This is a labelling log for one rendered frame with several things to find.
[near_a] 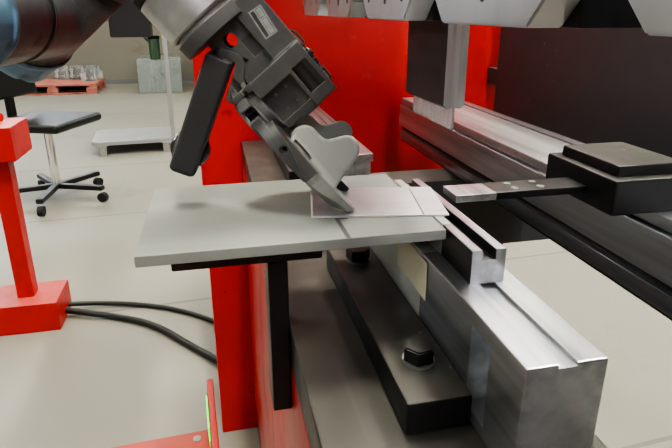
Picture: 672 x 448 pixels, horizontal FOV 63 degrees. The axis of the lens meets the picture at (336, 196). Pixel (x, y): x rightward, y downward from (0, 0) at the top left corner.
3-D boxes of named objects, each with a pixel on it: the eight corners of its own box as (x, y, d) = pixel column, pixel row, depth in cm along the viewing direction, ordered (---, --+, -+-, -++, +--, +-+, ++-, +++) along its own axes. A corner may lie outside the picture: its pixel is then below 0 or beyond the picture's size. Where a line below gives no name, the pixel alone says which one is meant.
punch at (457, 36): (405, 111, 59) (408, 19, 56) (422, 111, 60) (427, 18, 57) (441, 130, 50) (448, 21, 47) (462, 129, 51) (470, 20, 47)
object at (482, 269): (393, 204, 64) (394, 180, 63) (418, 203, 65) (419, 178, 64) (469, 284, 45) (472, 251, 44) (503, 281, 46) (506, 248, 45)
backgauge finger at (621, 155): (427, 191, 64) (429, 149, 62) (622, 177, 69) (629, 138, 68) (473, 229, 53) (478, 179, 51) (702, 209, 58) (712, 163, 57)
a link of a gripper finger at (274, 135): (315, 174, 48) (249, 96, 48) (302, 185, 48) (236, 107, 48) (322, 169, 53) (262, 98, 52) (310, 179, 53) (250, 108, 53)
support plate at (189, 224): (154, 196, 60) (153, 188, 60) (385, 181, 66) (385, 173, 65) (135, 268, 44) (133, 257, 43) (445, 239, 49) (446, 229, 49)
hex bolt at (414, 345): (397, 353, 47) (398, 337, 47) (427, 349, 48) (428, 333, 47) (408, 372, 45) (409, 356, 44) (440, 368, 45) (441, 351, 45)
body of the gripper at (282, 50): (342, 94, 48) (246, -19, 45) (269, 157, 50) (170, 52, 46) (336, 83, 55) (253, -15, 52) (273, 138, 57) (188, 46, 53)
